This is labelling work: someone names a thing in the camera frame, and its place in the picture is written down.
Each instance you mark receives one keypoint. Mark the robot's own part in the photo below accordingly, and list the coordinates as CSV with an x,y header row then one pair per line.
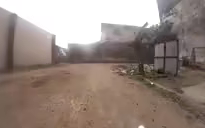
x,y
141,126

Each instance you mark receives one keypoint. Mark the tree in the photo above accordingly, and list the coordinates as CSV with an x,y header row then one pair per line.
x,y
141,46

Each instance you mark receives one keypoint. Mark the weathered concrete building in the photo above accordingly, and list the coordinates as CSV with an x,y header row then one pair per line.
x,y
193,30

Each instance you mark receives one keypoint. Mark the grey building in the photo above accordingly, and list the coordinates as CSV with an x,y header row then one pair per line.
x,y
118,32

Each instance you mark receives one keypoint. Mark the dark fence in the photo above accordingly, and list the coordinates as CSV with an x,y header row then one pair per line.
x,y
100,52

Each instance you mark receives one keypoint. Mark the brown dirt road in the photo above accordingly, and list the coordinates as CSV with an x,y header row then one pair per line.
x,y
76,96

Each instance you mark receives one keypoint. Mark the pale concrete panel wall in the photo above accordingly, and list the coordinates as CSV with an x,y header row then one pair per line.
x,y
26,46

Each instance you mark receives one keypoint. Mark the white panel gate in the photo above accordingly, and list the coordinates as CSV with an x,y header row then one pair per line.
x,y
166,56

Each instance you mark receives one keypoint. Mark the rubble pile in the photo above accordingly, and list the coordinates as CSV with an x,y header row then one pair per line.
x,y
133,69

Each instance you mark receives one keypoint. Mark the dirt strip with kerb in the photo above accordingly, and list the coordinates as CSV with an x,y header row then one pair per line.
x,y
186,90

